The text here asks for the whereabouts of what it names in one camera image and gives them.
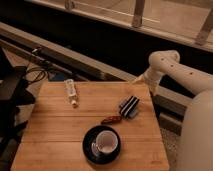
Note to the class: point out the small red-brown object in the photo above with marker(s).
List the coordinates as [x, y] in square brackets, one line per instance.
[111, 120]

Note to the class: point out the black saucer plate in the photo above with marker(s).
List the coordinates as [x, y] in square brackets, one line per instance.
[89, 139]

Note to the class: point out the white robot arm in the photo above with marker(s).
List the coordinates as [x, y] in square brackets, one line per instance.
[196, 143]

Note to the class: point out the black striped rectangular case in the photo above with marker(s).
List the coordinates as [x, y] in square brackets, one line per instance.
[128, 107]

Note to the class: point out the black equipment stand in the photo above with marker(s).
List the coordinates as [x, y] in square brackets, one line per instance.
[13, 92]

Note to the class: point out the clear plastic bottle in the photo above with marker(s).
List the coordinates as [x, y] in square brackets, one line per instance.
[71, 92]

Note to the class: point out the white ceramic cup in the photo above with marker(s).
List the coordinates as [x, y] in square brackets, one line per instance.
[105, 143]

